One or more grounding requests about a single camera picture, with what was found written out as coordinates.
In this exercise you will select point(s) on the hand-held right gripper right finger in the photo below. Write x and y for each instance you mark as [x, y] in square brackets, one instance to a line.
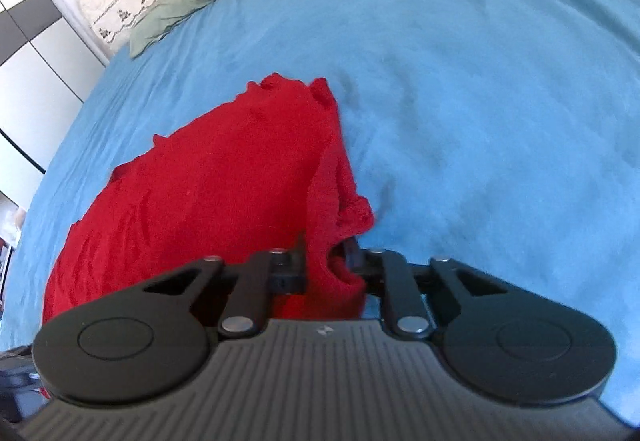
[357, 266]

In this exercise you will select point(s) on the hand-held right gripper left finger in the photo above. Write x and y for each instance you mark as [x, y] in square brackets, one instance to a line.
[290, 271]

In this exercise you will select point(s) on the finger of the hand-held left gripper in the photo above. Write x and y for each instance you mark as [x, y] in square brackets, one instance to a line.
[17, 366]

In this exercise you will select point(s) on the red knit sweater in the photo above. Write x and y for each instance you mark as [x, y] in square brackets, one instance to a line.
[200, 201]

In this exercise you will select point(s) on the white wardrobe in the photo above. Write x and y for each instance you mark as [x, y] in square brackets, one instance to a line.
[35, 21]

